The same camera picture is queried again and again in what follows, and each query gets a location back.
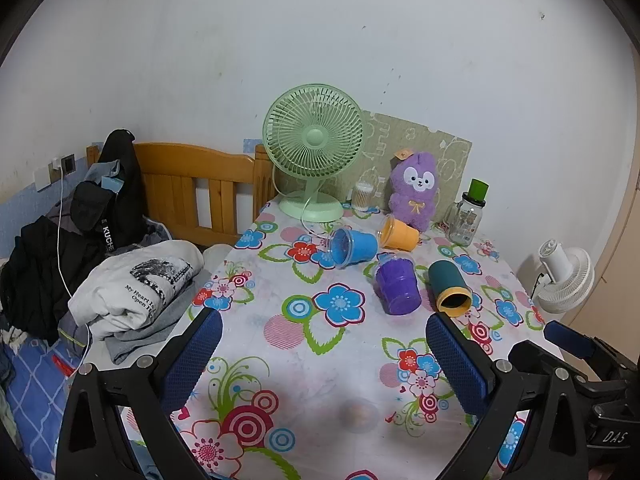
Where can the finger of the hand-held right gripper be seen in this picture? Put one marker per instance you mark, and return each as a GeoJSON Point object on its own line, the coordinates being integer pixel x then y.
{"type": "Point", "coordinates": [570, 338]}

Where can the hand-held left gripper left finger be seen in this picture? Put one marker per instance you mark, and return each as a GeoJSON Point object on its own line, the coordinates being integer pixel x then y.
{"type": "Point", "coordinates": [192, 360]}

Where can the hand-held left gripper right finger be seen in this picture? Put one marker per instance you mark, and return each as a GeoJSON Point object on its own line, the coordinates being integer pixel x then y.
{"type": "Point", "coordinates": [460, 366]}

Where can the teal cup with yellow rim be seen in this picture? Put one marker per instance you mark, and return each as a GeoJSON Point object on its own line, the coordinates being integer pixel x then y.
{"type": "Point", "coordinates": [447, 285]}

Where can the purple plastic cup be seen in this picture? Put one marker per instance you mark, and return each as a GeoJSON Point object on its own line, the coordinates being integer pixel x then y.
{"type": "Point", "coordinates": [397, 287]}

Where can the orange plastic cup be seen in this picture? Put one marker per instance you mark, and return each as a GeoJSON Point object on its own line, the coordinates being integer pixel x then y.
{"type": "Point", "coordinates": [400, 235]}

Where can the blue plastic cup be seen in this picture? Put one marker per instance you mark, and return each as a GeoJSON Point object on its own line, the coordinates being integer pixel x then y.
{"type": "Point", "coordinates": [357, 247]}

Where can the grey folded garment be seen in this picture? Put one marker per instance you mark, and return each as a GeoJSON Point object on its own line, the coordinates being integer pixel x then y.
{"type": "Point", "coordinates": [150, 332]}

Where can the white desk fan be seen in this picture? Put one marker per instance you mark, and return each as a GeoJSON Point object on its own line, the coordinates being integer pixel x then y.
{"type": "Point", "coordinates": [567, 280]}

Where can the white printed shirt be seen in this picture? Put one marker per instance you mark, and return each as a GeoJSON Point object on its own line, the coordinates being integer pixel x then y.
{"type": "Point", "coordinates": [125, 290]}

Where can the floral tablecloth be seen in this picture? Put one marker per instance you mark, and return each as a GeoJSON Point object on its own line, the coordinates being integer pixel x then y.
{"type": "Point", "coordinates": [325, 360]}

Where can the glass jar with green lid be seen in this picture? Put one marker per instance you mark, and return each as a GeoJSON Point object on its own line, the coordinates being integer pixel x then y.
{"type": "Point", "coordinates": [467, 220]}

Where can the blue checked bedsheet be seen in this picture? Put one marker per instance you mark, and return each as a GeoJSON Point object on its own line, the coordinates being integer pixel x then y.
{"type": "Point", "coordinates": [35, 390]}

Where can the black clothing pile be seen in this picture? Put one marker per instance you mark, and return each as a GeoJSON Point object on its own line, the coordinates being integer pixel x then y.
{"type": "Point", "coordinates": [40, 275]}

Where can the black bag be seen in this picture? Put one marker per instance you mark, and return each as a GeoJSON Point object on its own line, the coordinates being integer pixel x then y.
{"type": "Point", "coordinates": [120, 200]}

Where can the purple plush toy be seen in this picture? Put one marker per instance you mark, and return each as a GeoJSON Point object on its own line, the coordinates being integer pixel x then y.
{"type": "Point", "coordinates": [414, 195]}

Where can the wooden bed headboard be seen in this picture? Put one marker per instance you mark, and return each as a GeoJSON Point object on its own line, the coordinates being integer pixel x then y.
{"type": "Point", "coordinates": [200, 170]}

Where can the cotton swab container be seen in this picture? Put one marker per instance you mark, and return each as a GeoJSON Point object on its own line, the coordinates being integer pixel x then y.
{"type": "Point", "coordinates": [363, 197]}

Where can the patterned beige board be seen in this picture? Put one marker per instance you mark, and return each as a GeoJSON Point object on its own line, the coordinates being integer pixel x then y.
{"type": "Point", "coordinates": [442, 145]}

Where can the green desk fan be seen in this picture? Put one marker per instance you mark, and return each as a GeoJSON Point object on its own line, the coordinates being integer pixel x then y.
{"type": "Point", "coordinates": [315, 140]}

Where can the wall socket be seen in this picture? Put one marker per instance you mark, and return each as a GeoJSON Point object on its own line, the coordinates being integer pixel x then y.
{"type": "Point", "coordinates": [67, 163]}

